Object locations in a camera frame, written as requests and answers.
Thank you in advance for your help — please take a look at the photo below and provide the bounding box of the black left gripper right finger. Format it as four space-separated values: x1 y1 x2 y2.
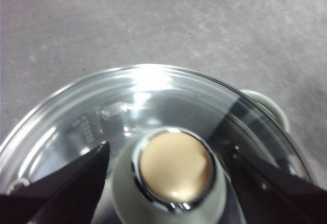
224 144 327 224

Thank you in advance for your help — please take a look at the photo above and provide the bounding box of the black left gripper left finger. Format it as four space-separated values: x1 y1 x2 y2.
0 141 111 224

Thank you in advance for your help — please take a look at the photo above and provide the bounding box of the glass lid with green knob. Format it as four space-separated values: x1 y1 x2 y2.
0 63 314 224

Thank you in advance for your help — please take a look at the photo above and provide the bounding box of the pale green electric cooking pot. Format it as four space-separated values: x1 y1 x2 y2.
239 88 291 134

